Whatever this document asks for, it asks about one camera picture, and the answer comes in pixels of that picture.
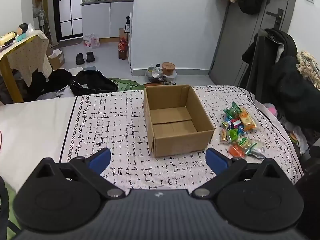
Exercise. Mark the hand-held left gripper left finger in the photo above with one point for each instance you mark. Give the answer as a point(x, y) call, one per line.
point(101, 158)

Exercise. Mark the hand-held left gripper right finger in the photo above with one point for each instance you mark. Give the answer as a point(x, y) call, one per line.
point(216, 160)

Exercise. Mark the pile of snack packets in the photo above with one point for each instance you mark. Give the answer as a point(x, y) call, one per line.
point(235, 136)

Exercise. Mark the orange rice cracker packet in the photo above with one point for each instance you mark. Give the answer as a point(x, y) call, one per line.
point(247, 121)

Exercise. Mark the brown cardboard box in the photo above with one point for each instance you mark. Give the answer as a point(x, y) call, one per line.
point(172, 127)

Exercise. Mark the black duffel bag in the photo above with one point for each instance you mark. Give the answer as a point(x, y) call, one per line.
point(92, 82)

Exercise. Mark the green crocodile rug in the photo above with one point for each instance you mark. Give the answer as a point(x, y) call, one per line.
point(125, 85)

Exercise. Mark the plain white bedding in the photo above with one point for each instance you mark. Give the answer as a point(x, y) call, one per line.
point(30, 125)

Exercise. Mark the burger toy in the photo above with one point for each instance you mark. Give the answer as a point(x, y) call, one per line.
point(294, 137)

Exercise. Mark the white plastic bag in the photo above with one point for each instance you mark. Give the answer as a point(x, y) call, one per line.
point(301, 135)

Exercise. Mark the black clothes heap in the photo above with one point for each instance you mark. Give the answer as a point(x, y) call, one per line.
point(47, 82)

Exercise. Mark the clear plastic trash bag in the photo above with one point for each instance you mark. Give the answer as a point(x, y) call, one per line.
point(153, 73)

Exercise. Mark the black slipper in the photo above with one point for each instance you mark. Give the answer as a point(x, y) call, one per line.
point(80, 58)
point(90, 56)

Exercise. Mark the brown paper tub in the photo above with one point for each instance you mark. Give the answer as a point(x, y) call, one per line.
point(168, 68)

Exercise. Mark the black fleece coat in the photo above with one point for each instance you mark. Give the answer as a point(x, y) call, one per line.
point(292, 87)

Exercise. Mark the small open cardboard carton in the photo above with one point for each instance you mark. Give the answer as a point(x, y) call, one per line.
point(56, 60)

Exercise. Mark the red-labelled oil bottle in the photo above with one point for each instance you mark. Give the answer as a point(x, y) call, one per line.
point(122, 50)

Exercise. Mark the pink plastic bag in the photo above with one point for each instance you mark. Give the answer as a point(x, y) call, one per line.
point(91, 41)

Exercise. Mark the grey door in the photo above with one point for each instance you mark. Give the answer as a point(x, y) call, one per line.
point(240, 42)

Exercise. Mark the yellow wooden table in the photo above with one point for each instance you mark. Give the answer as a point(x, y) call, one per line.
point(7, 75)

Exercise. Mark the tall brown carton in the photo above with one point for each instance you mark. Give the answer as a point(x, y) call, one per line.
point(122, 33)

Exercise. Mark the dotted cream tablecloth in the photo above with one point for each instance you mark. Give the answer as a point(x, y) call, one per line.
point(27, 55)

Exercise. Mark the cream fringed scarf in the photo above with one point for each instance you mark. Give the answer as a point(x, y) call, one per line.
point(308, 67)

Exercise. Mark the black spray bottle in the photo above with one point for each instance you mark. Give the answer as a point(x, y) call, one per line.
point(127, 26)

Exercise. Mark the white kitchen cabinet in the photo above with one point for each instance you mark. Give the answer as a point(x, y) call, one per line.
point(105, 17)

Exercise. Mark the black-haired doll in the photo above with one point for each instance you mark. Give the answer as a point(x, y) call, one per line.
point(22, 31)

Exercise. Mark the black-framed glass door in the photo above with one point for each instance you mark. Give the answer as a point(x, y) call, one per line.
point(67, 7)

